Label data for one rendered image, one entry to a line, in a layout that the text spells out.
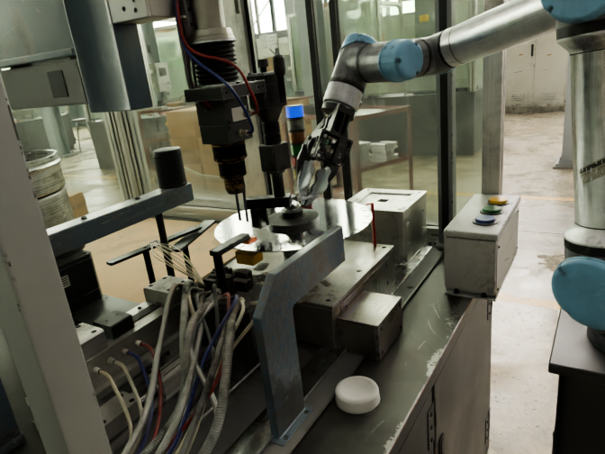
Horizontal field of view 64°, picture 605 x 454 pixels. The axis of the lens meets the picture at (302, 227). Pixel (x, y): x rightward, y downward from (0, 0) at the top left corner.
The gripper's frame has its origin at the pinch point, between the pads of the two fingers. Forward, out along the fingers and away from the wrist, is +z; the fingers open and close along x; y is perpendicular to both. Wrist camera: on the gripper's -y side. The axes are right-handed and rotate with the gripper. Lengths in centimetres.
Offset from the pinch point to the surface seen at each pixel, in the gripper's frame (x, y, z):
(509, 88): 463, -613, -343
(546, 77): 493, -567, -366
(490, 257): 36.5, 15.9, -0.7
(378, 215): 21.9, -9.6, -3.1
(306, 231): -0.2, 8.8, 6.6
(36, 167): -57, -33, 13
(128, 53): -40.1, 14.4, -11.0
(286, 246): -4.6, 13.9, 10.3
